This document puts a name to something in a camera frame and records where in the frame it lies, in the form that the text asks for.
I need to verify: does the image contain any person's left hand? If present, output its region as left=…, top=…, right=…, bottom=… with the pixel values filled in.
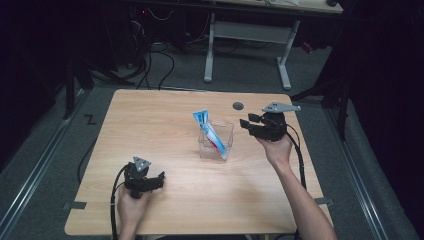
left=116, top=185, right=151, bottom=232

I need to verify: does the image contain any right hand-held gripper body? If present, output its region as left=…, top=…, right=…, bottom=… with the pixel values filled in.
left=249, top=101, right=302, bottom=143

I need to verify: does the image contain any white blue toothpaste tube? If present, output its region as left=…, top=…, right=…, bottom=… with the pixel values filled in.
left=192, top=109, right=230, bottom=160

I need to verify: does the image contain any clear plastic container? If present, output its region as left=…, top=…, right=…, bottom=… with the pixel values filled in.
left=197, top=118, right=235, bottom=162

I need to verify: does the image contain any thin black floor cable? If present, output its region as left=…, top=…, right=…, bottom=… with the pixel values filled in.
left=76, top=138, right=98, bottom=185

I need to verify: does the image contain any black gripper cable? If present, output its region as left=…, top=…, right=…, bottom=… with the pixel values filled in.
left=109, top=162, right=134, bottom=240
left=272, top=122, right=308, bottom=240

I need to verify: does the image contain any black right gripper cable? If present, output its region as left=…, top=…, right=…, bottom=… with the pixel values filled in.
left=272, top=122, right=308, bottom=240

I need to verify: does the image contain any person's right hand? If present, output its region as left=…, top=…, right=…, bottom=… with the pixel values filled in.
left=255, top=133, right=295, bottom=172

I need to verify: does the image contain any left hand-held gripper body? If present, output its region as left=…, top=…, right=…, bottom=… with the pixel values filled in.
left=123, top=155, right=158, bottom=200

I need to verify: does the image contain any black metal stand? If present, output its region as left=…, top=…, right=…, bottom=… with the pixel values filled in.
left=290, top=75, right=353, bottom=142
left=62, top=55, right=136, bottom=121

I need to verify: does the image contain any grey metal floor rail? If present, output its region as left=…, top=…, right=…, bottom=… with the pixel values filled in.
left=323, top=105, right=390, bottom=240
left=0, top=89, right=89, bottom=236

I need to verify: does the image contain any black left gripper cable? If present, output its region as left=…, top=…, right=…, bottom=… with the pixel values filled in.
left=109, top=162, right=134, bottom=240

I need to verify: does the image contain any white-legged wooden desk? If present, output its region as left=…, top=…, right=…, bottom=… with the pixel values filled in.
left=203, top=0, right=345, bottom=91

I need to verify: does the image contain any grey tape strip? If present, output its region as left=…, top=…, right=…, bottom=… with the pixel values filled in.
left=314, top=196, right=335, bottom=206
left=62, top=200, right=88, bottom=211

